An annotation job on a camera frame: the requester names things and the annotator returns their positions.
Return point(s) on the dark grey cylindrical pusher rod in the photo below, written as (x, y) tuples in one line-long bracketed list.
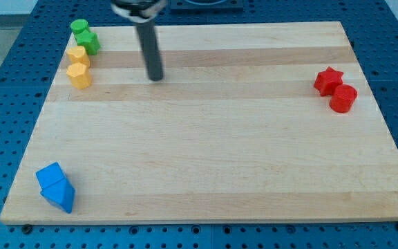
[(150, 50)]

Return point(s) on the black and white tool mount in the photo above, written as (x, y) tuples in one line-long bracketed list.
[(138, 11)]

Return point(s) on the blue cube block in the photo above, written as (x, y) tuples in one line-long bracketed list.
[(50, 175)]

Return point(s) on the green cylinder block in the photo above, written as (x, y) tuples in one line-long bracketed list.
[(79, 26)]

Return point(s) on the yellow pentagon block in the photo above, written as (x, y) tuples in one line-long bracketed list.
[(78, 54)]

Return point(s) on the dark blue base plate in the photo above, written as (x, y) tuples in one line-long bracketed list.
[(184, 5)]

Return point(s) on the red cylinder block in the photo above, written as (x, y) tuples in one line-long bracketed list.
[(343, 98)]

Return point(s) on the blue triangular prism block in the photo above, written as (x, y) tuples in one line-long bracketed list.
[(60, 194)]

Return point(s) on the red star block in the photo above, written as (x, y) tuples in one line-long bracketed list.
[(327, 80)]

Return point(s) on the light wooden board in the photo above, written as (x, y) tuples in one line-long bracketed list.
[(234, 133)]

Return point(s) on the yellow hexagon block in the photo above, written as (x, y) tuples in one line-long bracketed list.
[(79, 76)]

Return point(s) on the green star block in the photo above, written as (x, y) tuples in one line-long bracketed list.
[(89, 41)]

